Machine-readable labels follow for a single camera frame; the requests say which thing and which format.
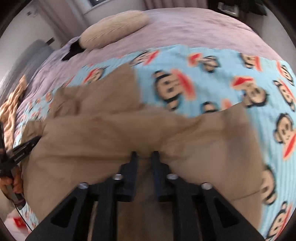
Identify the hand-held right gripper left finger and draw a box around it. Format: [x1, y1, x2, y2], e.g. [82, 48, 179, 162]
[25, 151, 139, 241]

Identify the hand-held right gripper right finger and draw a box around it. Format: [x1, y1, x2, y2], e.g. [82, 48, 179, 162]
[151, 151, 265, 241]

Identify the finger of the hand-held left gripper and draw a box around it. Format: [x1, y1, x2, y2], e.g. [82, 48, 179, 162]
[0, 122, 5, 160]
[24, 136, 42, 154]

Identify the beige puffer jacket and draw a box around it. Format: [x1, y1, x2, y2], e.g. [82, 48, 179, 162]
[22, 64, 265, 241]

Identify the person's left hand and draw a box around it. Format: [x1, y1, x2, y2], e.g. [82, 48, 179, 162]
[0, 170, 25, 201]

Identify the orange striped cream cloth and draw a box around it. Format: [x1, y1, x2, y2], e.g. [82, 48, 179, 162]
[0, 75, 28, 151]

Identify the red packet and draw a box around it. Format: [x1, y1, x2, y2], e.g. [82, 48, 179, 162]
[13, 217, 26, 229]

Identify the grey padded headboard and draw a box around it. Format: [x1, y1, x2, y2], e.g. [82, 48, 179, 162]
[0, 39, 50, 93]

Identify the black cloth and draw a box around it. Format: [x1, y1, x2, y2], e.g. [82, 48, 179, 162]
[61, 37, 85, 61]

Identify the blue striped monkey print blanket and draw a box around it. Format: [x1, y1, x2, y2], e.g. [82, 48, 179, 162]
[14, 44, 296, 240]

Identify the pale pleated curtain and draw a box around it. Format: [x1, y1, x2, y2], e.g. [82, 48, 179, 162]
[141, 0, 208, 11]
[35, 0, 93, 26]

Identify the round cream cushion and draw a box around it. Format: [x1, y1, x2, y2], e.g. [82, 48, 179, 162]
[80, 10, 149, 49]

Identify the bed with lilac cover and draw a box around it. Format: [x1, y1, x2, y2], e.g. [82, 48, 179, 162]
[14, 9, 281, 139]

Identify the dark framed window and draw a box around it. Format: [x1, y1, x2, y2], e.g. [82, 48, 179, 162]
[89, 0, 111, 7]

